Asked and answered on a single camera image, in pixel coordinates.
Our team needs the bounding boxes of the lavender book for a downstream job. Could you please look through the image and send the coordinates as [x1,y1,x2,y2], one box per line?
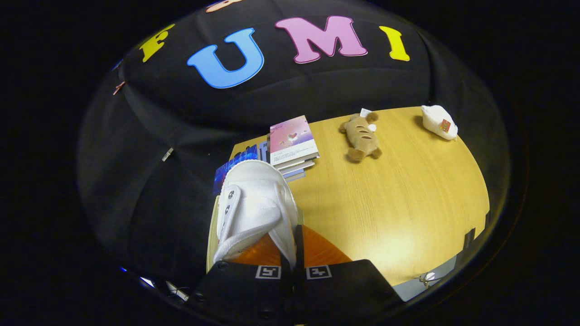
[258,141,307,182]

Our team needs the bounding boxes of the white plush toy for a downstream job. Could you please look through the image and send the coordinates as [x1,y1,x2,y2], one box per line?
[420,105,458,141]

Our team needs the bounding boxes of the white power strip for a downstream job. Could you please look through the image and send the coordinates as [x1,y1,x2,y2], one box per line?
[165,281,189,302]

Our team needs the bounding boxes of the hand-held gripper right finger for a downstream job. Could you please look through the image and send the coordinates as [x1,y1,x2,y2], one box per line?
[295,224,404,324]

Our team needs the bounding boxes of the beige fabric storage box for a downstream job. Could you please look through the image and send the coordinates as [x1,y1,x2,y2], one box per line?
[206,195,221,273]

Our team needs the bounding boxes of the dark blue book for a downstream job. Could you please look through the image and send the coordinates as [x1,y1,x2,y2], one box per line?
[213,144,261,195]

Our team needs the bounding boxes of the brown bread plush toy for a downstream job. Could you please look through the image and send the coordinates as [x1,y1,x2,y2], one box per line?
[339,112,382,163]

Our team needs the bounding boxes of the grey book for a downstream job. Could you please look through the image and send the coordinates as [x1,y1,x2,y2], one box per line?
[267,136,316,175]

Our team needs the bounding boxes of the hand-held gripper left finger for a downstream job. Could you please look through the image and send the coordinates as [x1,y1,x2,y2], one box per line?
[193,233,294,324]

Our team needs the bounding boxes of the white canvas shoe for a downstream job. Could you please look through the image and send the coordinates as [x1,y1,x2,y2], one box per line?
[213,160,300,268]

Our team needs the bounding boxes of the pink cover book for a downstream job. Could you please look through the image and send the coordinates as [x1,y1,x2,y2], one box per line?
[270,115,320,166]

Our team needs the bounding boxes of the black backdrop cloth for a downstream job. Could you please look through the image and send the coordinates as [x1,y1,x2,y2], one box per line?
[77,0,510,295]

